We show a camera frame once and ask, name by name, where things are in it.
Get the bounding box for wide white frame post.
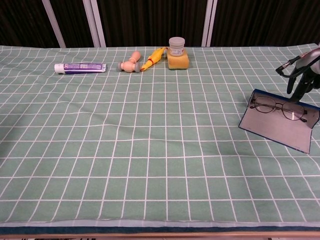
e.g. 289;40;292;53
82;0;107;48

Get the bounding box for yellow rubber chicken toy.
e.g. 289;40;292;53
140;46;169;73

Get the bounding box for green checked tablecloth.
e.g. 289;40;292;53
0;43;320;228

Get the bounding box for small jar with grey lid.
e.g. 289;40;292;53
168;37;186;57

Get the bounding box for white purple toothpaste tube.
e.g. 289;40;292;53
54;62;107;75

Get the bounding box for blue shallow tray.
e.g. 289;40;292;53
238;88;320;155

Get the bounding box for yellow sponge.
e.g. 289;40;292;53
166;53;190;71

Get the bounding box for thin white frame post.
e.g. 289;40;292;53
41;0;66;48

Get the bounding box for small wooden toy hammer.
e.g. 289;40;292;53
116;50;142;74

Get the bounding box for black-rimmed eyeglasses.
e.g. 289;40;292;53
249;96;308;123

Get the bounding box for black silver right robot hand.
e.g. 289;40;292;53
275;47;320;103

